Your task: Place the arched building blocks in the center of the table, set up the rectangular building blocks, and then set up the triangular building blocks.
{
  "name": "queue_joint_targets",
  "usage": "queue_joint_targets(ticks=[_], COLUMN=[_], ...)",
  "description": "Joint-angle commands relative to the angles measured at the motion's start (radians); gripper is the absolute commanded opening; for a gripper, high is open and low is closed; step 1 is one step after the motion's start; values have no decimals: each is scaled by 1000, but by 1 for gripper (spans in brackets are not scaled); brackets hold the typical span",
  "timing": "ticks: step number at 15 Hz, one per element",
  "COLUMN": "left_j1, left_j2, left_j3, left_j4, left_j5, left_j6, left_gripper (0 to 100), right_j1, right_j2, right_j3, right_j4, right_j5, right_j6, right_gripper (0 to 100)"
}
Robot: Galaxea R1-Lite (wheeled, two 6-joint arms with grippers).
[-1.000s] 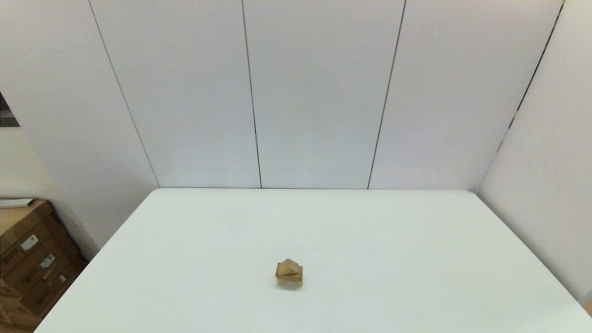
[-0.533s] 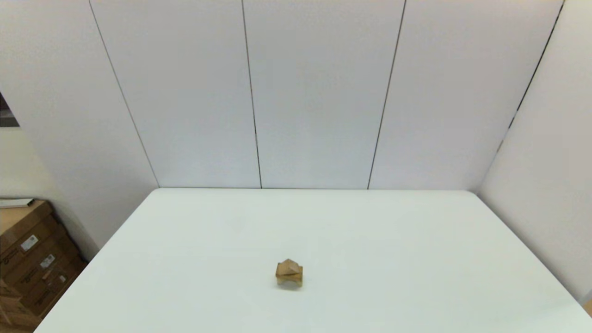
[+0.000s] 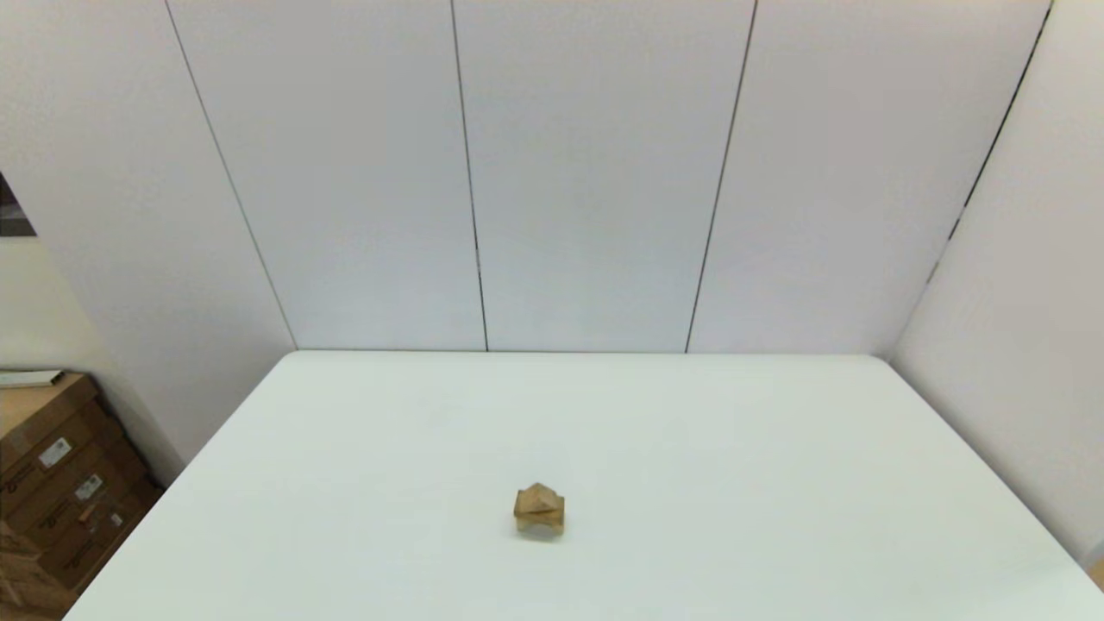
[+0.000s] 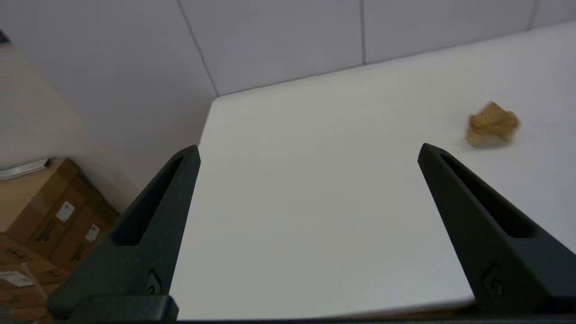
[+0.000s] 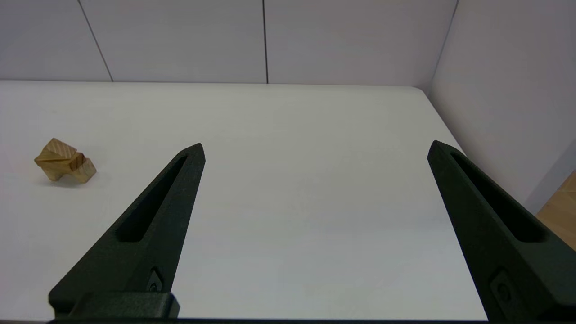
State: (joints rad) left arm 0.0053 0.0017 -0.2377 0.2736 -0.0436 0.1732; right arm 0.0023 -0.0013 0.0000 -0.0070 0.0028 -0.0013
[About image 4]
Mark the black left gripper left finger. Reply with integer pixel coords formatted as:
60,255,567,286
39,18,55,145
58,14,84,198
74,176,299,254
47,145,201,316

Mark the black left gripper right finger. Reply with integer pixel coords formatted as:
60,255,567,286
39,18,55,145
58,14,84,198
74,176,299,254
418,143,576,315

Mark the rectangular wooden building block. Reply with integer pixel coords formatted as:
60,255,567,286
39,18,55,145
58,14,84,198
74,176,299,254
468,113,521,135

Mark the triangular wooden building block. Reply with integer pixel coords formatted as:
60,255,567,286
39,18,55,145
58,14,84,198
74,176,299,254
475,101,517,127

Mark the white flat object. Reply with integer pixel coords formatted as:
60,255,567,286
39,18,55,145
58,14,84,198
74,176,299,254
0,158,51,181

